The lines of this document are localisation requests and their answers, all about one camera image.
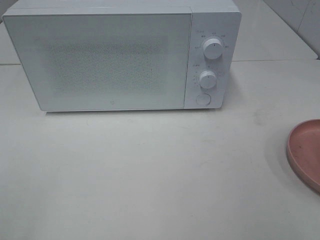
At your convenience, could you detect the white microwave oven body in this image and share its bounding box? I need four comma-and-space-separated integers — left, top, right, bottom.
2, 0, 242, 111

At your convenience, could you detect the round white door-release button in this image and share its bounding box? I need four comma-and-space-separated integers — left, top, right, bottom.
196, 93, 211, 106

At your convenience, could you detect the white microwave door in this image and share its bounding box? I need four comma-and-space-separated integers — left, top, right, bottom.
4, 13, 191, 112

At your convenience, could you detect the white lower timer knob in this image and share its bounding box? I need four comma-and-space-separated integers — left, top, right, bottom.
199, 70, 218, 89

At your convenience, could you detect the white upper power knob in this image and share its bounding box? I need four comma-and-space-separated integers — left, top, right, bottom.
202, 36, 224, 60

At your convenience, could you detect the pink round plate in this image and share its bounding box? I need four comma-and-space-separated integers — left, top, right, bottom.
286, 119, 320, 193

